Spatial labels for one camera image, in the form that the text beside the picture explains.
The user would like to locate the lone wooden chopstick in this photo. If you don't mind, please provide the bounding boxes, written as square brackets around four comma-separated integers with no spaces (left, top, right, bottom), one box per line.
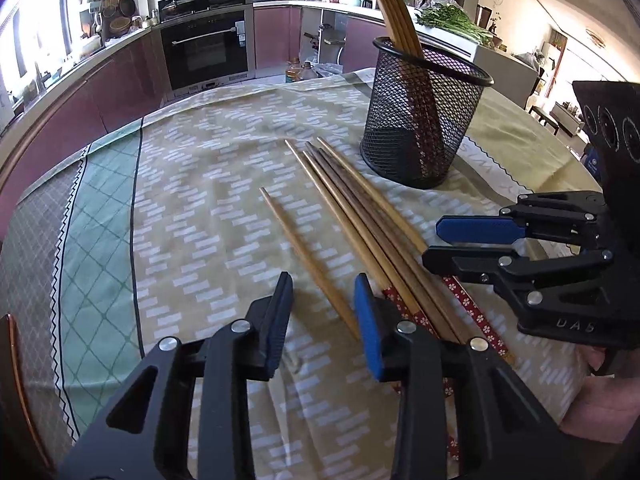
[259,188,360,340]

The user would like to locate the pink sleeve right forearm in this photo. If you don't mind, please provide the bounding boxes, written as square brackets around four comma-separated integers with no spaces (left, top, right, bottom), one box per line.
[560,349,639,444]

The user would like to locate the yellow green cloth mat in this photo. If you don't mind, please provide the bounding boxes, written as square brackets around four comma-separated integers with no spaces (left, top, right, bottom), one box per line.
[466,88,601,192]

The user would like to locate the black mesh utensil cup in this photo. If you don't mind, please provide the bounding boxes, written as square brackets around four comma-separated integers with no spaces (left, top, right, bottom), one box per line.
[360,37,494,190]

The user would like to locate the patterned beige green tablecloth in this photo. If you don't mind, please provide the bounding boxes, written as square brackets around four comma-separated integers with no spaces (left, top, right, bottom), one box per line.
[0,66,591,480]

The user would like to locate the green leafy vegetables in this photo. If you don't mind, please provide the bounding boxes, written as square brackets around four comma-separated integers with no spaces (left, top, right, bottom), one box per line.
[416,3,494,47]

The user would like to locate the dark sauce bottle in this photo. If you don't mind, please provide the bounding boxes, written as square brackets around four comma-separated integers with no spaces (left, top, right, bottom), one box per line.
[299,61,319,80]

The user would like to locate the cooking oil bottle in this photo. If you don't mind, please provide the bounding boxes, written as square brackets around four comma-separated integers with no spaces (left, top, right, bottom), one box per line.
[284,58,303,84]

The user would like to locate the purple lower cabinets right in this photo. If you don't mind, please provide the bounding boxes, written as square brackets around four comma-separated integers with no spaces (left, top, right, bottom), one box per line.
[253,2,386,78]

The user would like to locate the purple cabinets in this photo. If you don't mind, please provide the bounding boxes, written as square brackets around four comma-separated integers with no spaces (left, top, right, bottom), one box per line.
[1,29,169,232]
[253,2,386,78]

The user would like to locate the purple lower cabinets left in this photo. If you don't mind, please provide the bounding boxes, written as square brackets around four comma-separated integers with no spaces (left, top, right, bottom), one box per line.
[1,29,169,232]

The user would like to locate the black built-in oven stove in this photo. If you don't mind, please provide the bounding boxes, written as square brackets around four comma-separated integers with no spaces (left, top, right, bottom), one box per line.
[157,0,255,99]

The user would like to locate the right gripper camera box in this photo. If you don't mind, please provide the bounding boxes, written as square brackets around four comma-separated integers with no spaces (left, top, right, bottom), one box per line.
[573,80,639,219]

